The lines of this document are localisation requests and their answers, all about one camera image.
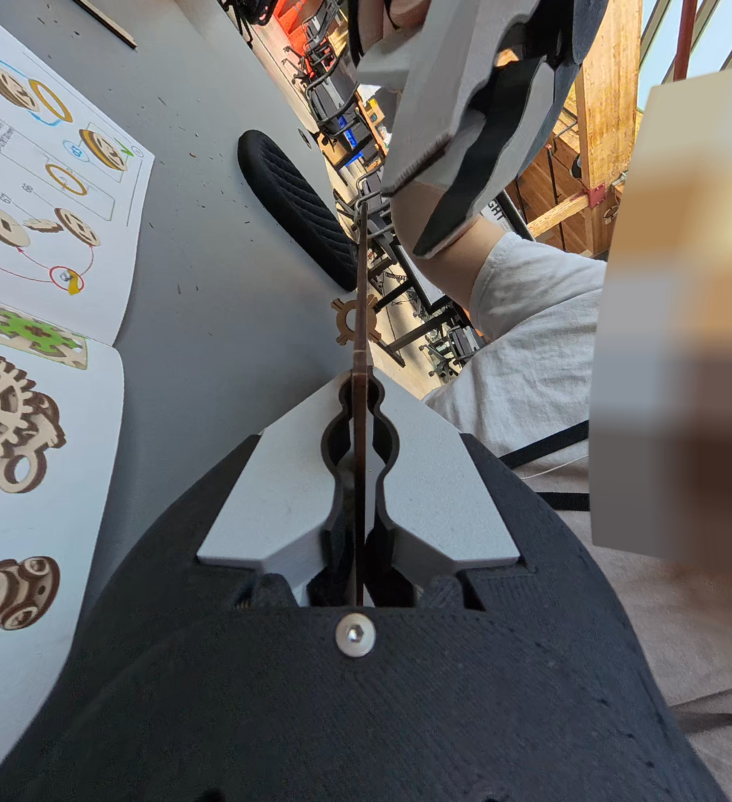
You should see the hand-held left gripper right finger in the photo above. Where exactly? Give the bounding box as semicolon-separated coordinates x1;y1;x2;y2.
366;366;523;593

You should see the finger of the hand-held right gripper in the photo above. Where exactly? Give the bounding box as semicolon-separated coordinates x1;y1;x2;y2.
411;58;587;260
380;0;540;198

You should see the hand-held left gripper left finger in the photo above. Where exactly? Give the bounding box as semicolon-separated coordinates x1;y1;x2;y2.
195;371;357;605

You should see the wooden puzzle parts sheet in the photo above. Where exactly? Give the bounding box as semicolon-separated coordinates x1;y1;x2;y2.
350;200;374;607

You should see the small wooden gear piece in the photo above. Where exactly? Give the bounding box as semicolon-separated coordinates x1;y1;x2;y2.
330;293;382;347

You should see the person's right forearm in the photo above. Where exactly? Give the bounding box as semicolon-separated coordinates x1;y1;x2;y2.
391;182;511;314

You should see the grey desk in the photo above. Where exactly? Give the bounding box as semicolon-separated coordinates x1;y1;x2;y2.
0;0;429;790

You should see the person's right hand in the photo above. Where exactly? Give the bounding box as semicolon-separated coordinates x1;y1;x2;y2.
366;0;432;30

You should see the black storage shelving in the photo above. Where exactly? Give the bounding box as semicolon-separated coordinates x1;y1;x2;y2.
218;0;404;189

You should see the black office chair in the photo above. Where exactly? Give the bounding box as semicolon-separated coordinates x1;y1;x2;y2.
422;322;486;380

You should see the black quilted cushion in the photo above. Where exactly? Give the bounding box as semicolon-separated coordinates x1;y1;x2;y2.
237;129;360;292

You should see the illustrated instruction booklet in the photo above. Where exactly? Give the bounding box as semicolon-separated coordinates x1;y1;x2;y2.
0;0;155;709

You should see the thin wooden strip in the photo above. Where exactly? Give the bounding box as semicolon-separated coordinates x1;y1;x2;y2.
71;0;138;50

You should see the wooden timber frame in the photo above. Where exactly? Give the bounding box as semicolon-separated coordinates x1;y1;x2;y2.
504;0;645;258

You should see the thin white cord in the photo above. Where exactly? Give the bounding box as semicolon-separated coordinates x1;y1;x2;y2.
519;460;590;481

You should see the black strap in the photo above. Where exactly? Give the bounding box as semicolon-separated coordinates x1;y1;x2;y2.
500;420;592;511

